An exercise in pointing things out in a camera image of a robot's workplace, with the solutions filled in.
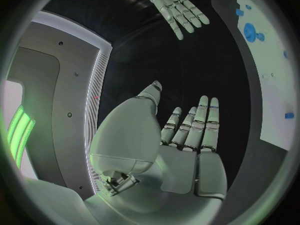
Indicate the small blue plug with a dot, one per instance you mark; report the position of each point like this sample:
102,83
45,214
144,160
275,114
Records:
248,7

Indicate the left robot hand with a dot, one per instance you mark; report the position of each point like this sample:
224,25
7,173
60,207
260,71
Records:
131,135

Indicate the blue block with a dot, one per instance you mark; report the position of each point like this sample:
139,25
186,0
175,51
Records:
239,12

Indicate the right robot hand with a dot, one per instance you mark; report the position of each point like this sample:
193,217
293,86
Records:
173,5

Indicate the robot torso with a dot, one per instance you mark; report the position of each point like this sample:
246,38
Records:
70,90

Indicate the white task board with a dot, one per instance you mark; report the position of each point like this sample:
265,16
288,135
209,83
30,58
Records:
269,60

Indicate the glowing light bar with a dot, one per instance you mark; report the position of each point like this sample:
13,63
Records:
18,135

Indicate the blue peg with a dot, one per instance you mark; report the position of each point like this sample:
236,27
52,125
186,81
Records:
289,115
260,37

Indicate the blue gear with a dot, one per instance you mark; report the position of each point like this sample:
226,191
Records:
249,32

